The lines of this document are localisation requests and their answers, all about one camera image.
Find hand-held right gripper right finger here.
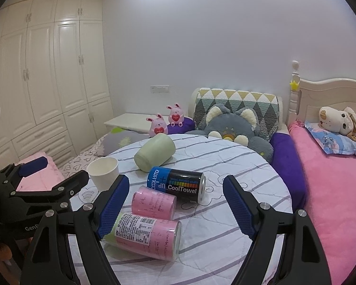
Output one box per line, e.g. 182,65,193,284
222,175,339,285

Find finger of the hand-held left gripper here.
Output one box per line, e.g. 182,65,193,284
0,156,49,198
10,170,90,213

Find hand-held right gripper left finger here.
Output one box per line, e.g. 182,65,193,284
19,175,130,285

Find light green cup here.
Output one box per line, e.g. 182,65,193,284
134,133,177,173

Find white paper cup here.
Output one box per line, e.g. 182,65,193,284
87,157,119,191

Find heart print bed sheet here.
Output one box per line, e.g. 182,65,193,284
59,150,107,179

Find pink folded cloth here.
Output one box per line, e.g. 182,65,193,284
16,151,66,192

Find small pink cylinder container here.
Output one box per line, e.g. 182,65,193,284
131,185,178,221

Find large pink labelled cylinder container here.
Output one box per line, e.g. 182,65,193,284
102,213,183,262

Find grey floral pillow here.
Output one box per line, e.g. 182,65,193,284
95,126,150,156

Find black and blue can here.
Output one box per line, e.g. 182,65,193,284
147,166,207,205

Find white nightstand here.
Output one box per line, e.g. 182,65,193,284
104,113,158,134

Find grey cat plush cushion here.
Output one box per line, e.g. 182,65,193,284
185,104,275,162

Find pink bunny plush toy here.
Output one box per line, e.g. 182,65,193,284
146,113,169,138
166,103,185,127

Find pink fleece blanket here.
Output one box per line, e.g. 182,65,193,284
288,120,356,274

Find cream wardrobe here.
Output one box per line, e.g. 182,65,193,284
0,0,115,167

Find purple cushion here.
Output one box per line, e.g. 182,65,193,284
167,116,195,135

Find triangle pattern quilted cover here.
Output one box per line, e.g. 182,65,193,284
194,88,281,141

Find blue printed pillow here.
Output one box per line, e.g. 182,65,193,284
304,118,356,163

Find white dog plush toy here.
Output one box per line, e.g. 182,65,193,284
319,106,356,141

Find cream wooden bed headboard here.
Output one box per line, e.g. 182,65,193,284
287,60,356,125

